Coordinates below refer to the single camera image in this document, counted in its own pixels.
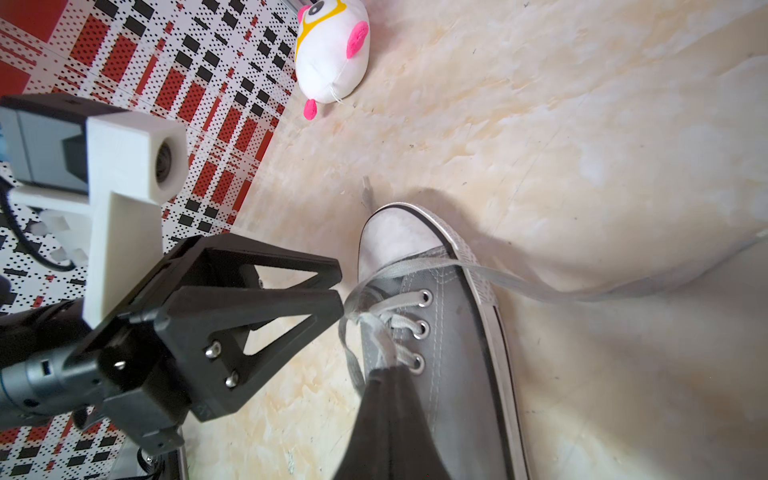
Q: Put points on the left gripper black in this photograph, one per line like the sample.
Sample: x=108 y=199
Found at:
x=194 y=336

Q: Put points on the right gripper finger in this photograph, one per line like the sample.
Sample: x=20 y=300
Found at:
x=390 y=438

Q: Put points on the grey shoelace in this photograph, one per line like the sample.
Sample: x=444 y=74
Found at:
x=510 y=282

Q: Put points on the grey canvas sneaker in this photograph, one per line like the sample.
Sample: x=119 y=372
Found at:
x=449 y=336

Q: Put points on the white pink plush toy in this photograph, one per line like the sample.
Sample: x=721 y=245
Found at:
x=331 y=52

